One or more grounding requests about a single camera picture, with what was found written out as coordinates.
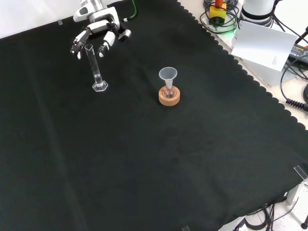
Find black cable loops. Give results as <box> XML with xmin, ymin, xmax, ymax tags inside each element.
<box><xmin>199</xmin><ymin>0</ymin><xmax>241</xmax><ymax>33</ymax></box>

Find cork ring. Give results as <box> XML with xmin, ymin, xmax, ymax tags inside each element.
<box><xmin>158</xmin><ymin>87</ymin><xmax>181</xmax><ymax>106</ymax></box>

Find grey metal bracket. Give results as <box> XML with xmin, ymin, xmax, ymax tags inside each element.
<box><xmin>286</xmin><ymin>179</ymin><xmax>308</xmax><ymax>205</ymax></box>

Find yellow stop button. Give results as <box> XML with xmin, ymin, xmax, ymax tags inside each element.
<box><xmin>208</xmin><ymin>0</ymin><xmax>228</xmax><ymax>25</ymax></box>

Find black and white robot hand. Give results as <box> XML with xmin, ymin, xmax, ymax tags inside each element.
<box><xmin>69</xmin><ymin>6</ymin><xmax>132</xmax><ymax>60</ymax></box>

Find black power adapter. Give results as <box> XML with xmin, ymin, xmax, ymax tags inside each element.
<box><xmin>287</xmin><ymin>43</ymin><xmax>308</xmax><ymax>62</ymax></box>

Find clear plastic funnel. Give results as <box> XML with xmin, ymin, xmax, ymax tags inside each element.
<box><xmin>158</xmin><ymin>67</ymin><xmax>178</xmax><ymax>89</ymax></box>

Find black bench cloth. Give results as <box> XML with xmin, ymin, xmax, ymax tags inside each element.
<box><xmin>0</xmin><ymin>0</ymin><xmax>308</xmax><ymax>231</ymax></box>

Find round-bottom glass flask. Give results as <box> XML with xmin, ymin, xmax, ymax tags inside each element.
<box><xmin>161</xmin><ymin>81</ymin><xmax>176</xmax><ymax>99</ymax></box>

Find green cable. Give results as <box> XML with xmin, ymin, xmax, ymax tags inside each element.
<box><xmin>124</xmin><ymin>0</ymin><xmax>138</xmax><ymax>22</ymax></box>

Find black cable with ribbed end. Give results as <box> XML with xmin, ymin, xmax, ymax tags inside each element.
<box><xmin>280</xmin><ymin>60</ymin><xmax>308</xmax><ymax>111</ymax></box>

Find black floor cables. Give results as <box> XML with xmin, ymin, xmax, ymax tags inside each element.
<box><xmin>232</xmin><ymin>202</ymin><xmax>308</xmax><ymax>231</ymax></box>

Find clear glass graduated cylinder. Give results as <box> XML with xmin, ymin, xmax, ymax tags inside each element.
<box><xmin>84</xmin><ymin>44</ymin><xmax>108</xmax><ymax>93</ymax></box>

